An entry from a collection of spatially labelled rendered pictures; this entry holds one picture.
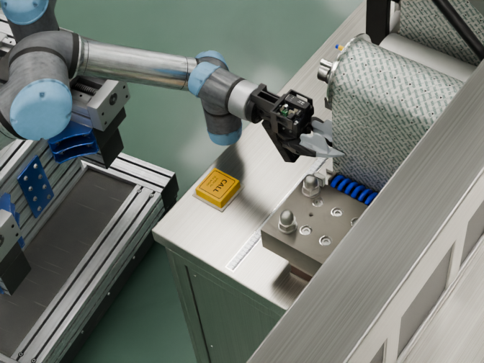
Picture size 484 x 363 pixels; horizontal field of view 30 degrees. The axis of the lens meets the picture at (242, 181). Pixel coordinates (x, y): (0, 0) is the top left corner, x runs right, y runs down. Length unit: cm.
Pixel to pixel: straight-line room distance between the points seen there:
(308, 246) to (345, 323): 80
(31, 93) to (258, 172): 54
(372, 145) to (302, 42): 190
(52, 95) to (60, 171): 81
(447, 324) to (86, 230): 182
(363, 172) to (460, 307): 64
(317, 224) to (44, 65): 61
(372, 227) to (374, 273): 6
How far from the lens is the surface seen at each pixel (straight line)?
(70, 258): 278
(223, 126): 190
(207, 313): 208
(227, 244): 187
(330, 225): 173
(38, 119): 177
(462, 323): 116
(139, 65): 193
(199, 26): 367
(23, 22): 230
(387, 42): 176
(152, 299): 289
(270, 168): 198
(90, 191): 291
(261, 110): 181
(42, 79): 177
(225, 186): 193
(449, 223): 99
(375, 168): 172
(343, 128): 169
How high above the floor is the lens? 245
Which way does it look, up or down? 52 degrees down
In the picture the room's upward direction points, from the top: 8 degrees counter-clockwise
